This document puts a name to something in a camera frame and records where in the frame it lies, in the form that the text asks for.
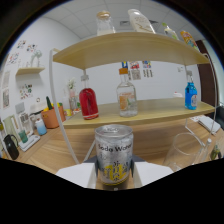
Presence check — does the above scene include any small green jar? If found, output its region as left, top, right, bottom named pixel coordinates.
left=209, top=143, right=223, bottom=161

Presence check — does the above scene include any black kettle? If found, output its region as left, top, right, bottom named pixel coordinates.
left=2, top=134, right=20, bottom=161

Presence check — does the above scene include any glass jar with cork lid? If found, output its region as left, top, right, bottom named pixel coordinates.
left=96, top=10, right=117, bottom=37

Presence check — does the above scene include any red liquid bottle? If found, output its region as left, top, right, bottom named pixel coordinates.
left=78, top=74, right=100, bottom=120

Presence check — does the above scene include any clear drinking glass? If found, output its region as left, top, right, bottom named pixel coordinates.
left=162, top=132, right=206, bottom=173

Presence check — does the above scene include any clear bottle with orange label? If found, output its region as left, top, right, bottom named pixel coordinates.
left=116, top=67, right=139, bottom=118

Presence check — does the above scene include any orange plant pot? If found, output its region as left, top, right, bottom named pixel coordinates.
left=40, top=96, right=67, bottom=130

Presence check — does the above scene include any light blue small bottle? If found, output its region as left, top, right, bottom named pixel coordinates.
left=34, top=118, right=48, bottom=136

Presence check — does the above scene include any clear bottle with green cap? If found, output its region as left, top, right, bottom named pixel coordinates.
left=162, top=22, right=180, bottom=41

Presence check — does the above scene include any two-tier wooden shelf rack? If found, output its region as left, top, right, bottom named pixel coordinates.
left=48, top=31, right=219, bottom=166

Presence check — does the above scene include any white notebook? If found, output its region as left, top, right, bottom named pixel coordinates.
left=196, top=114, right=222, bottom=136

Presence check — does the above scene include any wooden wall shelf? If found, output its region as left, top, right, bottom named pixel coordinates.
left=14, top=66, right=46, bottom=76

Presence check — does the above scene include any white kitchen scale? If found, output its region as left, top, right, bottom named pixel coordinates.
left=18, top=133, right=42, bottom=153

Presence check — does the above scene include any brown door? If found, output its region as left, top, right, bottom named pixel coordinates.
left=196, top=39, right=218, bottom=108

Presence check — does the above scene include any silver soda water can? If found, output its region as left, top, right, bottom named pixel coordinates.
left=94, top=124, right=135, bottom=186

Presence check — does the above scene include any blue liquid bottle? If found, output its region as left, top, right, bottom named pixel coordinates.
left=184, top=70, right=199, bottom=111

